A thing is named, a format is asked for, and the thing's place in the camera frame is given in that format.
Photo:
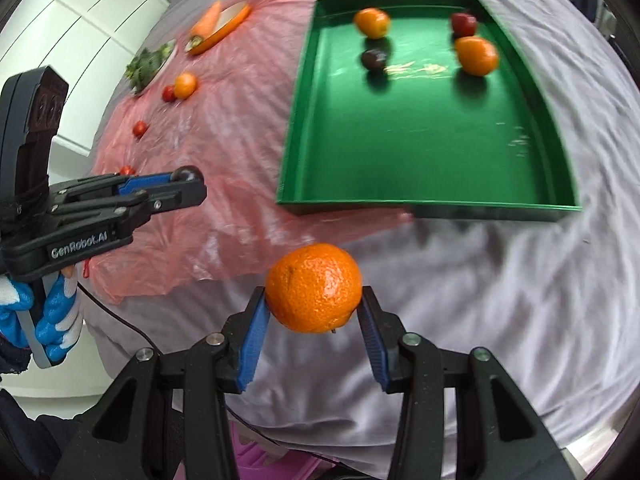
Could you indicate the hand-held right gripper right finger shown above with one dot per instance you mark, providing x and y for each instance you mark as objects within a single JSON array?
[{"x": 372, "y": 345}]

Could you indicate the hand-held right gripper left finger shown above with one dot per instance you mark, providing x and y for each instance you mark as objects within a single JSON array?
[{"x": 252, "y": 340}]

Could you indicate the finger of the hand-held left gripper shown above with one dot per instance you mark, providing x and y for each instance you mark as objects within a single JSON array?
[
  {"x": 145, "y": 182},
  {"x": 175, "y": 197}
]

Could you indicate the red apple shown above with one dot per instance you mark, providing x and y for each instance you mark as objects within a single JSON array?
[
  {"x": 127, "y": 170},
  {"x": 140, "y": 128},
  {"x": 168, "y": 93},
  {"x": 463, "y": 22}
]

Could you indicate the dark purple plum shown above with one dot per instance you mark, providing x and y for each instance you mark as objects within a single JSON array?
[
  {"x": 187, "y": 174},
  {"x": 374, "y": 59}
]

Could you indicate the orange tangerine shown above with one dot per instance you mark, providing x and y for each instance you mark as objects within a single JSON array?
[
  {"x": 312, "y": 287},
  {"x": 476, "y": 55},
  {"x": 185, "y": 85},
  {"x": 372, "y": 22}
]

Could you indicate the green rectangular tray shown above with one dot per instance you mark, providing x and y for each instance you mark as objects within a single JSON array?
[{"x": 425, "y": 135}]

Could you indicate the person's left forearm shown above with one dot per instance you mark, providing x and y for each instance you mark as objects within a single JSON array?
[{"x": 25, "y": 435}]

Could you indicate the person's left hand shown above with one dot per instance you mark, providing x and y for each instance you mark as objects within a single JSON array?
[{"x": 55, "y": 315}]

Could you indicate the pink plastic sheet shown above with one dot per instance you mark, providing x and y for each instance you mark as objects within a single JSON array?
[{"x": 225, "y": 160}]

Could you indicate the white wardrobe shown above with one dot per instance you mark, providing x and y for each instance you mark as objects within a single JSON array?
[{"x": 75, "y": 20}]

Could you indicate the green bok choy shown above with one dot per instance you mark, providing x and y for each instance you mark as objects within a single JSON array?
[{"x": 147, "y": 65}]

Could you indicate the pink plastic object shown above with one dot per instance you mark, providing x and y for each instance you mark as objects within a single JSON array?
[{"x": 260, "y": 462}]

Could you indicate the white plate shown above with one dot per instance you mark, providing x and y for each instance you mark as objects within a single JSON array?
[{"x": 169, "y": 55}]

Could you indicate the orange carrot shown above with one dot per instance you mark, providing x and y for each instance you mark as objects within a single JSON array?
[{"x": 207, "y": 22}]

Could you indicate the orange plate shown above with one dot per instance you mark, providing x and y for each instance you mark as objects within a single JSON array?
[{"x": 232, "y": 20}]

